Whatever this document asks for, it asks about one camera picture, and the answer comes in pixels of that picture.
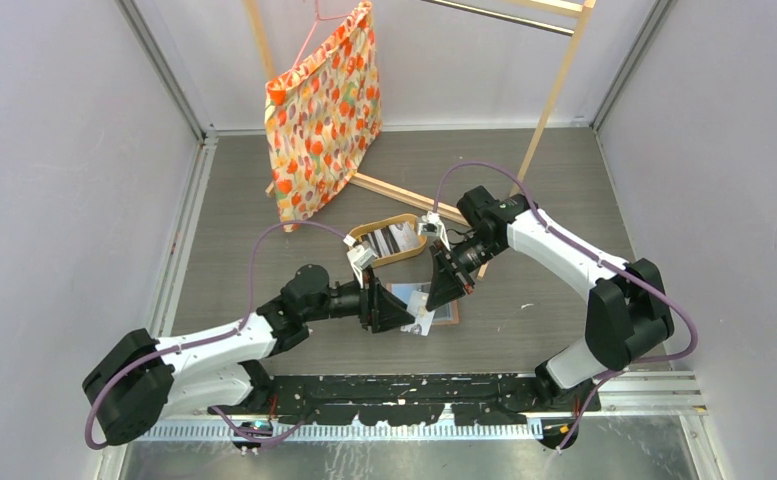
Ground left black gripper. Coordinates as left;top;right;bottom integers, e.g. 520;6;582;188
303;265;414;332

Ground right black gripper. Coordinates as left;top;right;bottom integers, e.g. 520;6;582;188
426;232;505;311

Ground pink leather card holder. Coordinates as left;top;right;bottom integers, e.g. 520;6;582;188
385;280;460;329

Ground silver white credit card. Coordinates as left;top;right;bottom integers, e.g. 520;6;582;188
400;290;435;337

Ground tan oval card tray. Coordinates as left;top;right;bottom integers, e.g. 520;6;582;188
349;213;426;268

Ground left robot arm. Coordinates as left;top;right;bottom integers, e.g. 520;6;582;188
82;264;415;450

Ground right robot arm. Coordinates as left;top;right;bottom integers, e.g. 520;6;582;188
418;186;674;411

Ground stack of credit cards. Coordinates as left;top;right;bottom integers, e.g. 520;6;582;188
364;222;421;259

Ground floral orange fabric bag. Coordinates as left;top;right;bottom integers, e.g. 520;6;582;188
264;1;382;232

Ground wooden clothes rack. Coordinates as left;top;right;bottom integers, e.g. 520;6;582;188
242;0;597;280

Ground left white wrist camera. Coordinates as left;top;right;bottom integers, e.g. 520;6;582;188
343;235;378;287

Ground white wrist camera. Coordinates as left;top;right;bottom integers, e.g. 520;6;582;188
416;211;451;251
343;235;378;287

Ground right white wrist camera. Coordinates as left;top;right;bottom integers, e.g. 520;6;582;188
416;211;451;251

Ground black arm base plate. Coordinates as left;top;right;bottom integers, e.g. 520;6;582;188
221;373;600;427

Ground pink wire hanger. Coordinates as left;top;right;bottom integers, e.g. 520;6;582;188
291;0;359;68

